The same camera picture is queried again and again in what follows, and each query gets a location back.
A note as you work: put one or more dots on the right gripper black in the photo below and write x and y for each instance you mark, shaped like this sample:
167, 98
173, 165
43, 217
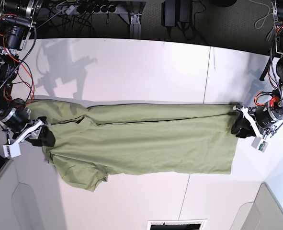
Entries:
18, 121

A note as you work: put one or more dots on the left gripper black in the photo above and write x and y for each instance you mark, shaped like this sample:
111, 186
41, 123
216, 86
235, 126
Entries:
259, 121

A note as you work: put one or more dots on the green t-shirt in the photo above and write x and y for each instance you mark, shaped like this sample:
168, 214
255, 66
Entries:
96, 142

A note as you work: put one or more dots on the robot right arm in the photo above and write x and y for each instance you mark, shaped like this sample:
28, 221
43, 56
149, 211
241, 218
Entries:
17, 22

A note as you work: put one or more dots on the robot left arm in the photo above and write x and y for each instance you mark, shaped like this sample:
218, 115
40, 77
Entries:
274, 66

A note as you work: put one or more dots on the grey chair left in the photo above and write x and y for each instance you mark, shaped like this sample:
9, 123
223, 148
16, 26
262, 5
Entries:
18, 206

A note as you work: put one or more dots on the grey chair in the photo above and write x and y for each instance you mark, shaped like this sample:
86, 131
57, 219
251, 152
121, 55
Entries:
18, 206
264, 213

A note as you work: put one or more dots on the grey chair right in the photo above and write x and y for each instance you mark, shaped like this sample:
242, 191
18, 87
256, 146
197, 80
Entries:
264, 213

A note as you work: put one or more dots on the white framed floor vent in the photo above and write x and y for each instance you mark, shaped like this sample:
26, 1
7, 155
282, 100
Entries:
198, 224

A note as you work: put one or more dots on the black box under table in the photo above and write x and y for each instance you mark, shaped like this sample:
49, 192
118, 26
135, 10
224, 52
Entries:
176, 11

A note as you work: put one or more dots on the white power strip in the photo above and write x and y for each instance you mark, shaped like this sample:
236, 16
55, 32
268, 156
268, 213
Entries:
65, 8

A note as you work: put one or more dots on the aluminium table leg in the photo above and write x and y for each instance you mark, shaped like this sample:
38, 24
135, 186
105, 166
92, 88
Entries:
135, 26

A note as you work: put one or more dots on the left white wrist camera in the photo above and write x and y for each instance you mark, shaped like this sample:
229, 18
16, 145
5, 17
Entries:
259, 144

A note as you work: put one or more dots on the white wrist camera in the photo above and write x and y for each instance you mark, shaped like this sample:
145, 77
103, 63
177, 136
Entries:
259, 144
12, 150

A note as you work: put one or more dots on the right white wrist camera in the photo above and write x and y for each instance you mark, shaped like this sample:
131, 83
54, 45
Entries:
12, 150

